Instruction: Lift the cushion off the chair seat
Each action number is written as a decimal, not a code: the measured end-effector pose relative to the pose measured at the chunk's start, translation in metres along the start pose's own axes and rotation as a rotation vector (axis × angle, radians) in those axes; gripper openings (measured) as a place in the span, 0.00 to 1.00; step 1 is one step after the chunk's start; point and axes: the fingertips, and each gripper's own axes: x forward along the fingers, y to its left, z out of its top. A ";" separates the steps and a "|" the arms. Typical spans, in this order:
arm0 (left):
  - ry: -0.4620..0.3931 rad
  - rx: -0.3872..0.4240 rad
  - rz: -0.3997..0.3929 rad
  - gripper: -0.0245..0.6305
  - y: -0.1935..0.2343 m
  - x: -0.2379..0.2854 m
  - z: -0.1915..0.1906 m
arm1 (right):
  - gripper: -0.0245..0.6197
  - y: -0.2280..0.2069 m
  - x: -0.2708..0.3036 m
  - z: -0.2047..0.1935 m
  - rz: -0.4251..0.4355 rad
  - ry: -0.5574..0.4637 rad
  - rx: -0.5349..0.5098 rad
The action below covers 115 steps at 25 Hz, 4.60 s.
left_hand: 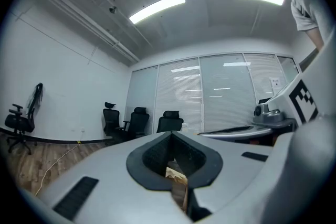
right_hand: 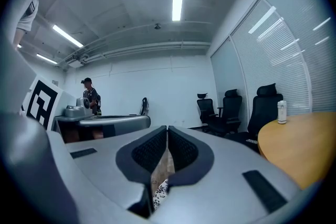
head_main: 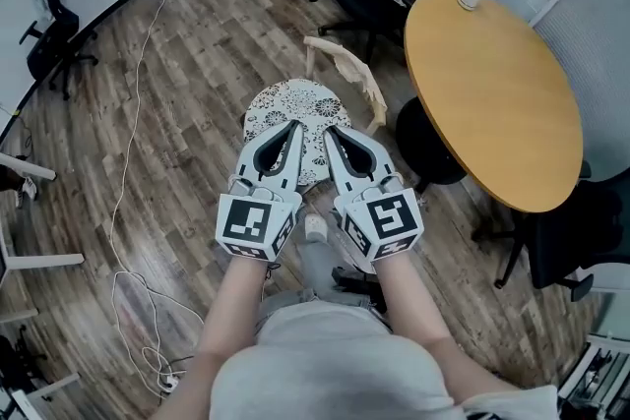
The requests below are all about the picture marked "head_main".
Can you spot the white-legged desk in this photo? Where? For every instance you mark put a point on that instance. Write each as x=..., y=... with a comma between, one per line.
x=29, y=167

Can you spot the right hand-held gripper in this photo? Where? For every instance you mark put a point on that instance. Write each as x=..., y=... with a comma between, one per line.
x=389, y=221

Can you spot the small white floor scrap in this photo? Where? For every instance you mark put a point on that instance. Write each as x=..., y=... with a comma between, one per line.
x=421, y=200

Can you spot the person's right forearm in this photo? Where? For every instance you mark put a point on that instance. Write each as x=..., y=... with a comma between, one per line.
x=413, y=310

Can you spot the round yellow wooden table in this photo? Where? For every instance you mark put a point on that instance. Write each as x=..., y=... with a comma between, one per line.
x=492, y=103

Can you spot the person's grey shirt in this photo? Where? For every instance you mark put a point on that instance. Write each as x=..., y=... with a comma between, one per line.
x=320, y=369

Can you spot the person's light grey trousers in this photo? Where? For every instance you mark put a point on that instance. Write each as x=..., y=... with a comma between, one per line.
x=317, y=270

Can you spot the light wooden chair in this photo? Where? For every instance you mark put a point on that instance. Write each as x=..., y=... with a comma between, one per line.
x=359, y=69

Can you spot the white power strip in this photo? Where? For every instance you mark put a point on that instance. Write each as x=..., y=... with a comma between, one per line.
x=170, y=381

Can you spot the white desk frame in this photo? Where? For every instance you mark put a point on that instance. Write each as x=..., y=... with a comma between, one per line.
x=54, y=388

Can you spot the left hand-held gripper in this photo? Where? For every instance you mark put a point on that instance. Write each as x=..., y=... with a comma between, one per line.
x=243, y=219

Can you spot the person's left forearm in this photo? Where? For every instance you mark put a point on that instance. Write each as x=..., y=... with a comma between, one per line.
x=231, y=310

